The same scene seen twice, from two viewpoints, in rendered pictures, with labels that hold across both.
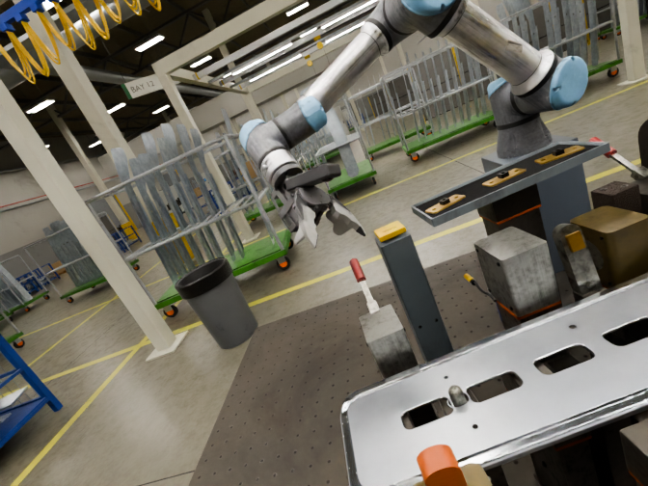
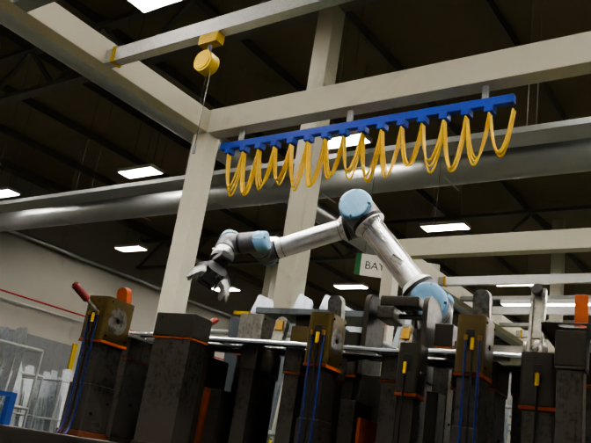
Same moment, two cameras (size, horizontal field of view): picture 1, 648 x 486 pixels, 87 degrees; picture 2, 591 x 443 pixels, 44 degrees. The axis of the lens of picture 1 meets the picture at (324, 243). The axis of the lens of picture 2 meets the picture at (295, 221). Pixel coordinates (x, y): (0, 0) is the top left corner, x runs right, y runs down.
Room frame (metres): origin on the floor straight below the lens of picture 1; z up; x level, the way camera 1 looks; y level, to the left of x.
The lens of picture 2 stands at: (-1.40, -1.28, 0.70)
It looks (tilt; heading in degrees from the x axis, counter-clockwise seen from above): 18 degrees up; 26
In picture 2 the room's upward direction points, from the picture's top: 9 degrees clockwise
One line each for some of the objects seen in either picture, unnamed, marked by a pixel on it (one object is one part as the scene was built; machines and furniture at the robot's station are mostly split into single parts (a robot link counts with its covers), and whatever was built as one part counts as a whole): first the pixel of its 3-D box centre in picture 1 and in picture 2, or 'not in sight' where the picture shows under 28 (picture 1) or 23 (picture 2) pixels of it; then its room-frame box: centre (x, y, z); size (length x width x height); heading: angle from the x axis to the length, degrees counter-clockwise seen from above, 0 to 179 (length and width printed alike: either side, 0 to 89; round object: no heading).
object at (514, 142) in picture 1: (520, 133); not in sight; (1.02, -0.69, 1.15); 0.15 x 0.15 x 0.10
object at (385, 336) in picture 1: (409, 390); not in sight; (0.56, -0.03, 0.88); 0.12 x 0.07 x 0.36; 176
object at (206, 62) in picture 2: not in sight; (200, 93); (2.08, 1.19, 2.85); 0.16 x 0.10 x 0.85; 78
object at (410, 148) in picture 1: (439, 101); not in sight; (7.11, -3.33, 0.89); 1.90 x 1.00 x 1.77; 75
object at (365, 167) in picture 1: (338, 146); not in sight; (7.46, -1.16, 0.89); 1.90 x 1.00 x 1.77; 169
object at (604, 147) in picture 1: (500, 180); (317, 316); (0.69, -0.40, 1.16); 0.37 x 0.14 x 0.02; 86
